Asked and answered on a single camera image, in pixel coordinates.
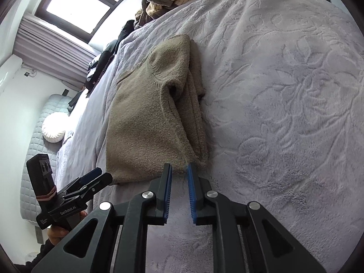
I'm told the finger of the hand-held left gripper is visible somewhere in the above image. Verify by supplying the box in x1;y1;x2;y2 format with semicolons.
63;173;113;204
59;168;102;194

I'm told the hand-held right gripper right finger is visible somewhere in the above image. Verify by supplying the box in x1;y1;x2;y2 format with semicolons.
186;163;327;273

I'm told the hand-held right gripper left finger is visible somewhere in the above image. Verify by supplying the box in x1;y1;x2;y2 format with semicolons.
31;163;173;273

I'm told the brown knit sweater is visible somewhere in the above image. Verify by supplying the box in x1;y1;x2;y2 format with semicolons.
105;33;212;185

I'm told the person's left forearm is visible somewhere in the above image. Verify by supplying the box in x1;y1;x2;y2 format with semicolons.
13;236;57;273

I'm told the person's left hand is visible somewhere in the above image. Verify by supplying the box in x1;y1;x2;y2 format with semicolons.
47;220;71;246

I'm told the grey quilted headboard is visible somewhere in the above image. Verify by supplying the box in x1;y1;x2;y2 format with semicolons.
18;94;74;228

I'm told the pale lavender bed sheet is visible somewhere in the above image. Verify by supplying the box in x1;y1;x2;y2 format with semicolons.
55;41;131;205

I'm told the white round cushion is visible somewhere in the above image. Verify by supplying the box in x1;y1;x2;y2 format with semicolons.
42;113;66;143

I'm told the dark flat cloth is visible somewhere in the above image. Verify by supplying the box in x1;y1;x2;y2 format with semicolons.
68;89;89;112

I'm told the white air conditioner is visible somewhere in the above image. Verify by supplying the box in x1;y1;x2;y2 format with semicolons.
0;56;23;94

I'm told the grey embossed blanket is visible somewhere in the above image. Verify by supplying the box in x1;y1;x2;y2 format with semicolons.
85;0;364;273

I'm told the grey curtain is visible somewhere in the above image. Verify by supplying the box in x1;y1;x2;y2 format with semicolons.
14;14;99;90

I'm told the black garment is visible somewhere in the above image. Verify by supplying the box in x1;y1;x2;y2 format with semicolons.
116;19;135;47

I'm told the window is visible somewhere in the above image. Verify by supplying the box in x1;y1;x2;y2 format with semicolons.
34;0;151;44

